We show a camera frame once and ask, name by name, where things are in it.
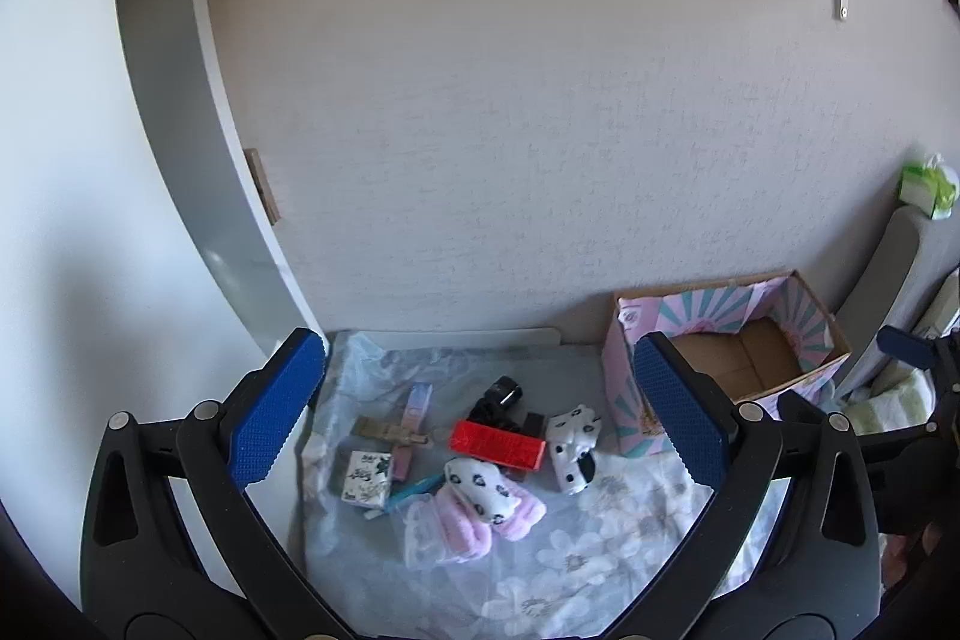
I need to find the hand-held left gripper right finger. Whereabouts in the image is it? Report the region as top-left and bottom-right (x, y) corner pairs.
(600, 332), (882, 640)

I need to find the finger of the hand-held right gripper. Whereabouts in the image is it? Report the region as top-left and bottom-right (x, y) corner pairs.
(776, 391), (938, 455)
(876, 325), (947, 371)

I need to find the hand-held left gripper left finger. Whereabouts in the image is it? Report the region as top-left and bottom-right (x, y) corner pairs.
(79, 328), (355, 640)

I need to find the cardboard box with pink lining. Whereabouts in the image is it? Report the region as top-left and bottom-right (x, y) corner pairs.
(604, 269), (852, 457)

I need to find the white tissue pack black print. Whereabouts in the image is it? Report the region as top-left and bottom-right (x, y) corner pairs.
(339, 450), (395, 507)

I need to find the black cylindrical jar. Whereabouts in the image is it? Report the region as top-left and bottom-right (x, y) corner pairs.
(484, 376), (526, 412)

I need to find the red milk carton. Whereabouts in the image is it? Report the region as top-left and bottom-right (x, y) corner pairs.
(448, 419), (545, 471)

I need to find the black scrunchie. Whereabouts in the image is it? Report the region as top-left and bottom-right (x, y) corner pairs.
(465, 396), (526, 435)

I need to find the green striped cloth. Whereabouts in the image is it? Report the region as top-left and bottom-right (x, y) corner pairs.
(840, 370), (938, 435)

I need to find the grey chair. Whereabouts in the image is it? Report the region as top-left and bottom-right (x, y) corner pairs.
(832, 209), (960, 401)

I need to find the white black-dotted plush sock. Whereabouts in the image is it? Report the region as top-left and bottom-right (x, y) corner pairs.
(545, 404), (603, 497)

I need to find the wooden clothespin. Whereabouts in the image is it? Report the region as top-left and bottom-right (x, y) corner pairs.
(352, 416), (434, 450)

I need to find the pink and blue tube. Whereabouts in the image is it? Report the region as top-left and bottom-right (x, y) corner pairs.
(394, 383), (434, 483)

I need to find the floral cloth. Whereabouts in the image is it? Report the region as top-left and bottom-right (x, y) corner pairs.
(289, 331), (788, 640)

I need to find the green tissue pack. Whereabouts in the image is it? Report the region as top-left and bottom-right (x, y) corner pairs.
(898, 154), (959, 220)

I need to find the teal pen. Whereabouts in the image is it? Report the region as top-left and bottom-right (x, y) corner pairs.
(365, 473), (445, 519)

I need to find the small wooden block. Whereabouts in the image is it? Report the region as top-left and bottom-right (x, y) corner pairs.
(244, 147), (282, 226)

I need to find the grey shelf side panel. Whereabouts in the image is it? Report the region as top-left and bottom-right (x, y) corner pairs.
(112, 0), (327, 341)

